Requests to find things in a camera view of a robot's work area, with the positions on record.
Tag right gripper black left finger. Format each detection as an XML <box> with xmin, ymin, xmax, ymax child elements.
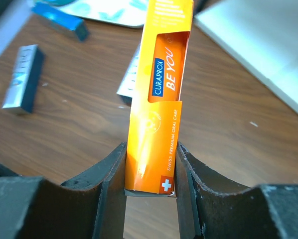
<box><xmin>0</xmin><ymin>143</ymin><xmax>127</xmax><ymax>239</ymax></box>

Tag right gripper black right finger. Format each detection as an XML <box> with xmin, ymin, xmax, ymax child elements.
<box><xmin>175</xmin><ymin>143</ymin><xmax>298</xmax><ymax>239</ymax></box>

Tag orange Curaprox box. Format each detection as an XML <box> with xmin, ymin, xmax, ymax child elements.
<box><xmin>125</xmin><ymin>0</ymin><xmax>194</xmax><ymax>197</ymax></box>

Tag blue silver R&O toothpaste box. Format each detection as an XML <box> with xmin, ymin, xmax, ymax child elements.
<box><xmin>32</xmin><ymin>2</ymin><xmax>89</xmax><ymax>42</ymax></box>

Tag cream three tier shelf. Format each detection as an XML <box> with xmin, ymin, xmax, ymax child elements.
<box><xmin>194</xmin><ymin>0</ymin><xmax>298</xmax><ymax>113</ymax></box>

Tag leaf patterned serving tray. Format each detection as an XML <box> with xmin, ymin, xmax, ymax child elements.
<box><xmin>52</xmin><ymin>0</ymin><xmax>149</xmax><ymax>28</ymax></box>

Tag teal dotted plate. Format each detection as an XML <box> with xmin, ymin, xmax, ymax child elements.
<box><xmin>45</xmin><ymin>0</ymin><xmax>75</xmax><ymax>6</ymax></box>

